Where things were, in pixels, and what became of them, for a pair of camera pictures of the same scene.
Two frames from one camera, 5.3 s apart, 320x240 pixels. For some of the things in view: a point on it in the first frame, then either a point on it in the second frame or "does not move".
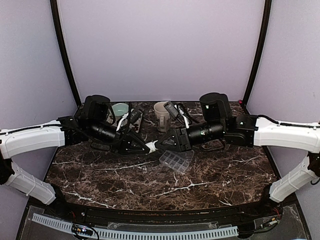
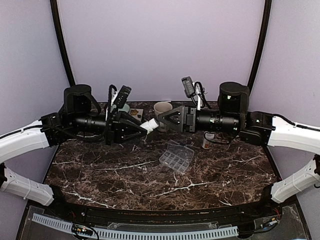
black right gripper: [181, 140] to [189, 118]
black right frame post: [265, 27] does not move
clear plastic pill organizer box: [179, 160] does not move
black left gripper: [123, 143] to [115, 128]
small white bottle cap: [152, 146] to [150, 125]
